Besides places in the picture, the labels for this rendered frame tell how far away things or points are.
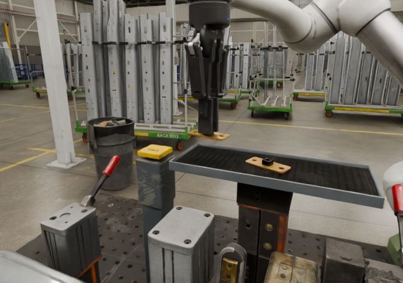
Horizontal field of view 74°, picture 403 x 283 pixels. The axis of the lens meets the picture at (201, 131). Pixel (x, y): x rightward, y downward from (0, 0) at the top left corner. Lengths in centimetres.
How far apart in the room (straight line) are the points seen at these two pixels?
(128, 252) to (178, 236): 66
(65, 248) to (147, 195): 19
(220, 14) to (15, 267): 58
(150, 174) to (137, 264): 47
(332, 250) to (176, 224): 23
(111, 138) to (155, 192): 221
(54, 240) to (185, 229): 28
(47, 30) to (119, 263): 310
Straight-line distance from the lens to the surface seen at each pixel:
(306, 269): 45
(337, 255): 46
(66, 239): 60
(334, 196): 49
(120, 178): 303
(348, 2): 96
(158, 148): 64
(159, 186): 63
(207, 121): 53
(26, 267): 63
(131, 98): 465
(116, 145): 287
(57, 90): 377
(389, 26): 96
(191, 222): 46
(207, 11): 50
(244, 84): 971
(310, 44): 98
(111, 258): 107
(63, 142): 389
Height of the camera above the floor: 137
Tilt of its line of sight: 15 degrees down
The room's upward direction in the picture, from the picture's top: straight up
